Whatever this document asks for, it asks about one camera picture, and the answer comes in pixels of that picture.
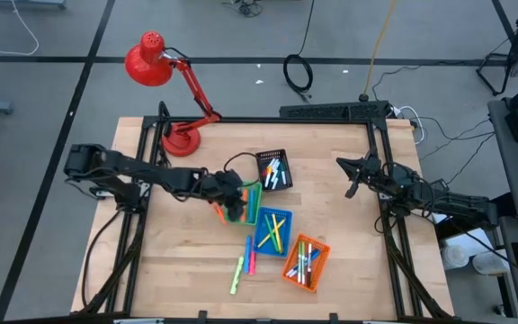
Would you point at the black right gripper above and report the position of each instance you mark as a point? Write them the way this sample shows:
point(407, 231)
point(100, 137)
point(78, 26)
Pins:
point(372, 171)

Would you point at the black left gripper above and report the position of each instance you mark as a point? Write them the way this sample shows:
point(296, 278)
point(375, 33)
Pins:
point(227, 186)

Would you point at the orange highlighter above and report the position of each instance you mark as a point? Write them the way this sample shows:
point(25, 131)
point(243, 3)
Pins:
point(219, 215)
point(244, 209)

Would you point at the green plastic basket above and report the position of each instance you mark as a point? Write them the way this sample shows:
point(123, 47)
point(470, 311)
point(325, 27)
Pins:
point(259, 198)

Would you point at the red-capped white marker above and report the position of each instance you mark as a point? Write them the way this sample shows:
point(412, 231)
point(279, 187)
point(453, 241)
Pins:
point(268, 170)

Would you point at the yellow-capped white marker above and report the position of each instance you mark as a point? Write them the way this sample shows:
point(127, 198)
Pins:
point(271, 173)

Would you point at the blue plastic basket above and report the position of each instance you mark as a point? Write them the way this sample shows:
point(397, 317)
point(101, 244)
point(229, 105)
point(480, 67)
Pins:
point(261, 225)

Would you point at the green-capped white marker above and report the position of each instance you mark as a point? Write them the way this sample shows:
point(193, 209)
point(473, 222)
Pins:
point(283, 174)

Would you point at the slim green highlighter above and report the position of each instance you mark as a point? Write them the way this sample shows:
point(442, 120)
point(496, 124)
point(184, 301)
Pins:
point(271, 231)

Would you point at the pink highlighter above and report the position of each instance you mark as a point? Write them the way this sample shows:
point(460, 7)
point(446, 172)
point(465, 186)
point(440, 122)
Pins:
point(252, 263)

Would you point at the blue pen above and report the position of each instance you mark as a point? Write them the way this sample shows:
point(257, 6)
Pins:
point(316, 254)
point(290, 273)

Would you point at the white pen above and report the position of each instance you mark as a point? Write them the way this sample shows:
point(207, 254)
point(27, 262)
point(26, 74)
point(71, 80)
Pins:
point(309, 265)

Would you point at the green pen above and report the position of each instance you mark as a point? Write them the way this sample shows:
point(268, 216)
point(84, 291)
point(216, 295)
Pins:
point(303, 265)
point(299, 261)

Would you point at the orange plastic basket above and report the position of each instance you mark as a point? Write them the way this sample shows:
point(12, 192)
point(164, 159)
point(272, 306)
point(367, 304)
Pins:
point(316, 275)

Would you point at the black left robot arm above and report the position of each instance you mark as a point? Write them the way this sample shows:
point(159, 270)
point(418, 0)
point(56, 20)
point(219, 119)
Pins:
point(142, 168)

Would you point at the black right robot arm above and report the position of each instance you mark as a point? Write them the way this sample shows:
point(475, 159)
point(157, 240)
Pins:
point(461, 204)

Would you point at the silver mounting plate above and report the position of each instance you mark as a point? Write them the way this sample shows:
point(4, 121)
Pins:
point(382, 195)
point(98, 194)

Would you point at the black plastic basket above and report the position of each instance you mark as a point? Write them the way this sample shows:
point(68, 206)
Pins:
point(261, 180)

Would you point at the black perforated box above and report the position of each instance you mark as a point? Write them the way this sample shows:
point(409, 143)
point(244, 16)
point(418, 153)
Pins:
point(331, 111)

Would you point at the white round lid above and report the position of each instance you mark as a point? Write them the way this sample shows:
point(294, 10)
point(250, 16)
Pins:
point(488, 264)
point(454, 256)

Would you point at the white paper sheet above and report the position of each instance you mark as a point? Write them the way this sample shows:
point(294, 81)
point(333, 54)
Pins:
point(470, 238)

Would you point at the red desk lamp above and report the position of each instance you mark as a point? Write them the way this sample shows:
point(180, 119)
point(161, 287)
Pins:
point(149, 65)

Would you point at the grey metal base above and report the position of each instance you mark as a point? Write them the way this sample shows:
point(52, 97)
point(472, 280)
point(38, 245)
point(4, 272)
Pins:
point(25, 3)

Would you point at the black aluminium table frame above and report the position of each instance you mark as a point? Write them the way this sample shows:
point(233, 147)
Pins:
point(236, 120)

